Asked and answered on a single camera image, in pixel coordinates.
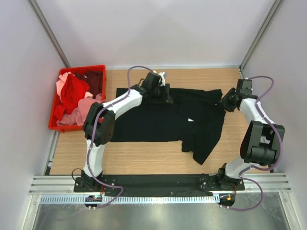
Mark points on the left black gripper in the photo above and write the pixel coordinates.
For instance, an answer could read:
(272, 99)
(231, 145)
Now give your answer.
(166, 97)

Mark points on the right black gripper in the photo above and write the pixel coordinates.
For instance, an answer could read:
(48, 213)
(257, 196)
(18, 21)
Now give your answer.
(224, 100)

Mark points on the black t shirt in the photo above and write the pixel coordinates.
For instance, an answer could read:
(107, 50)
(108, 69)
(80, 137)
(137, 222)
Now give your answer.
(195, 118)

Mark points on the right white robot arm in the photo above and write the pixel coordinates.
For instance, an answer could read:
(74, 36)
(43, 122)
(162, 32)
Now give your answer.
(262, 145)

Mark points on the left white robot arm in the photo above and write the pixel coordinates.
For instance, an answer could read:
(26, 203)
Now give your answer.
(99, 125)

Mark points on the dark maroon t shirt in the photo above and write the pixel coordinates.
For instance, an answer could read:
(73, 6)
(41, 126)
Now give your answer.
(94, 79)

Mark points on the pink t shirt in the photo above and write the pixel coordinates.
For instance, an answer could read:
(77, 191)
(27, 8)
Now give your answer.
(79, 114)

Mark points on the red t shirt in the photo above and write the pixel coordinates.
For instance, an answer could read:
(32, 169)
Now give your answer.
(70, 91)

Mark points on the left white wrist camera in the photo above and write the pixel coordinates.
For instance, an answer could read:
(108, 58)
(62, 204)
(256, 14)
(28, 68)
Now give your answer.
(162, 76)

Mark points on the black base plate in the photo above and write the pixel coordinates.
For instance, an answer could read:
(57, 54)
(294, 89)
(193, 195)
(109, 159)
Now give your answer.
(179, 185)

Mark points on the right aluminium corner post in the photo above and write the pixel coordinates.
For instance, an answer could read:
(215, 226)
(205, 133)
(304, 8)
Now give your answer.
(261, 32)

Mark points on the aluminium corner post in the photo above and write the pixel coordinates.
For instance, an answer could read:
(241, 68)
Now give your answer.
(48, 30)
(261, 32)

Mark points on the aluminium frame rail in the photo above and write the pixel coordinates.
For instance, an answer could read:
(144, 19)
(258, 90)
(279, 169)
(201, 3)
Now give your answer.
(268, 182)

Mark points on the slotted cable duct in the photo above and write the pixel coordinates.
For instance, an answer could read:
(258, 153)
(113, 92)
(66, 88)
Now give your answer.
(96, 199)

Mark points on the left aluminium corner post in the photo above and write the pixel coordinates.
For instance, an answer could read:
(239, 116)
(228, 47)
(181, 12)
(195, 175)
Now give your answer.
(48, 30)

